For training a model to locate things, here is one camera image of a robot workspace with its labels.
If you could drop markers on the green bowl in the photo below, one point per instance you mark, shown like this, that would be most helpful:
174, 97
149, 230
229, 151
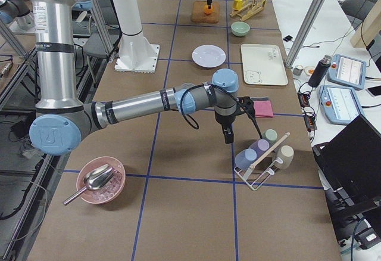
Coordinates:
240, 28

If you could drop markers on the white round plate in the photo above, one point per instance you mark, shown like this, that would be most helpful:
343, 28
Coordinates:
208, 56

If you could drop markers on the green cup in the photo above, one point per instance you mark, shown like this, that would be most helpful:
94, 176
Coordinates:
270, 136

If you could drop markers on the pink bowl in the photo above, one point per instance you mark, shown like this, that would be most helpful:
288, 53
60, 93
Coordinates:
111, 190

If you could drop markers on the white wire cup rack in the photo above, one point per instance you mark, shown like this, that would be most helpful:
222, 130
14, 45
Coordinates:
254, 177

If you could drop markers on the lower teach pendant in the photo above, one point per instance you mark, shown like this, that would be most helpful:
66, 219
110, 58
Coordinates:
340, 104

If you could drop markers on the upper teach pendant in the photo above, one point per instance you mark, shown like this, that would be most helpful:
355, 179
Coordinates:
347, 71

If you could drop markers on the blue cup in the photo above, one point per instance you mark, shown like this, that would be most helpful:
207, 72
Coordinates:
245, 158

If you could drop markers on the teach pendant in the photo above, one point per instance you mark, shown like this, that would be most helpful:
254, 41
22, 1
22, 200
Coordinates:
340, 104
347, 71

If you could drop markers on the metal scoop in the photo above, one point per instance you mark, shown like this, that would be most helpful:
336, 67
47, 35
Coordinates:
94, 180

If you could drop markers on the small metal tin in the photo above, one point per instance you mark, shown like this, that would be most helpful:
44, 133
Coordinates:
297, 70

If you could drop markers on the beige cup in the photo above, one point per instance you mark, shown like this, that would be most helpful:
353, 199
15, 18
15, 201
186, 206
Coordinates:
284, 157

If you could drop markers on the yellow cup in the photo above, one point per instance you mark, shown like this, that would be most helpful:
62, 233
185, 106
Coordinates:
237, 5

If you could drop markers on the aluminium frame post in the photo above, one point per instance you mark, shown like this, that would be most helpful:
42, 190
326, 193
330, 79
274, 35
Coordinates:
303, 31

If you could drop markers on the wooden cutting board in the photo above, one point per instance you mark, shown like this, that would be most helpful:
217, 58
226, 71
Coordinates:
198, 15

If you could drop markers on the orange fruit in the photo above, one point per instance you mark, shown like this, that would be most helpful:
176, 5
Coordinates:
208, 9

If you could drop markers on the wooden dish rack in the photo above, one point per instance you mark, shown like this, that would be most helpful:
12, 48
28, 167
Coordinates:
250, 8

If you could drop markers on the black bottle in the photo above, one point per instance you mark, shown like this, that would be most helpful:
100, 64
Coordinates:
320, 71

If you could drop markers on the purple cup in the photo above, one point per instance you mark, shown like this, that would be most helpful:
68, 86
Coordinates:
260, 146

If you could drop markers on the black laptop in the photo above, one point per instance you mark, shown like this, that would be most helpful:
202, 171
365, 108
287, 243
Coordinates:
351, 162

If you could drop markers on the cream bear tray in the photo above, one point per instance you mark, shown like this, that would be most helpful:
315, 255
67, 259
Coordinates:
263, 65

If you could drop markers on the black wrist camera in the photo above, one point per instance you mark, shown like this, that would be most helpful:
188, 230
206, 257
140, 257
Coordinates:
246, 105

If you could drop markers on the black power strip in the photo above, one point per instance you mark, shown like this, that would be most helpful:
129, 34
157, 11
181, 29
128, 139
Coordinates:
308, 112

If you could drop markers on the pink cloth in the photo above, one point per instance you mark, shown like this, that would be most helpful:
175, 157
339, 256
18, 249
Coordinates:
263, 109

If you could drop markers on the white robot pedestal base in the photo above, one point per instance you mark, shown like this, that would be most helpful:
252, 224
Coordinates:
135, 53

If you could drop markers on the grey cloth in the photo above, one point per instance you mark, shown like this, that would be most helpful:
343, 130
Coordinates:
254, 99

